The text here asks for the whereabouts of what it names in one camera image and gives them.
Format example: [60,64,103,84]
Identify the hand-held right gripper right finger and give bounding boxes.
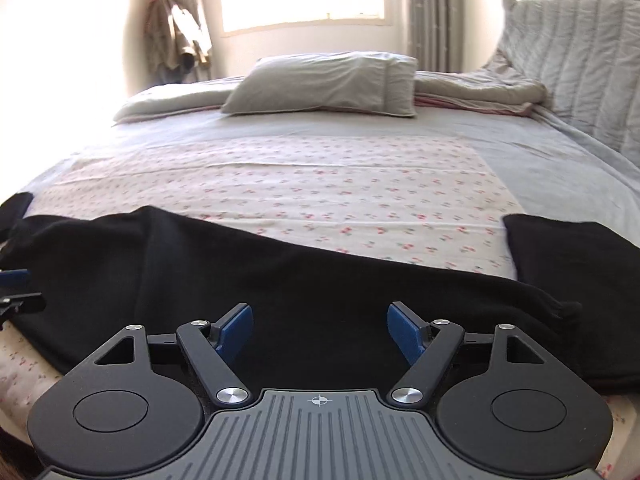
[387,301,561,407]

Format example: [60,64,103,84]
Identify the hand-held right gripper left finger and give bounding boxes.
[75,303,254,407]

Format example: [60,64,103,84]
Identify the black pants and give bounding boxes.
[0,192,584,397]

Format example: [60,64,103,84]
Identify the cherry print bed sheet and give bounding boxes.
[0,135,640,480]

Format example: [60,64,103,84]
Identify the folded black cloth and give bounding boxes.
[502,213,640,397]

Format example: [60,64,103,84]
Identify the grey bed sheet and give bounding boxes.
[0,75,640,252]

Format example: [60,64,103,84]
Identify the flat grey pillow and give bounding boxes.
[112,76,247,124]

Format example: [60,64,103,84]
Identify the folded grey quilt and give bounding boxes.
[413,69,548,119]

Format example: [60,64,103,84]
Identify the hanging clothes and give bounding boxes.
[144,0,214,84]

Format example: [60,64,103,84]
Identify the grey quilted headboard cover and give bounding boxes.
[479,0,640,182]

